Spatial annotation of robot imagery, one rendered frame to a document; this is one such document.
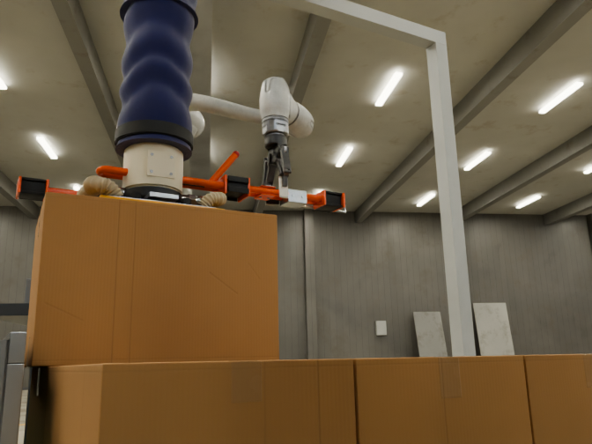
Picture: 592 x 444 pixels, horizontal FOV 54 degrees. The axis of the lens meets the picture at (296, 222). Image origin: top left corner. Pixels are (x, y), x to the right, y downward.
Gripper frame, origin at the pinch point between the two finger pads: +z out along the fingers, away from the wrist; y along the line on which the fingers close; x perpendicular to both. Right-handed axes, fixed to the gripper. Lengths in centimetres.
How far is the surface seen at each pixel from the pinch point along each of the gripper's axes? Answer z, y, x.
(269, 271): 29.5, 21.7, -14.0
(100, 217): 18, 20, -58
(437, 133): -125, -161, 232
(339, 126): -426, -764, 549
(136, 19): -46, 7, -49
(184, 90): -25.2, 9.7, -35.0
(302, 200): 2.3, 4.6, 7.1
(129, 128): -11, 8, -50
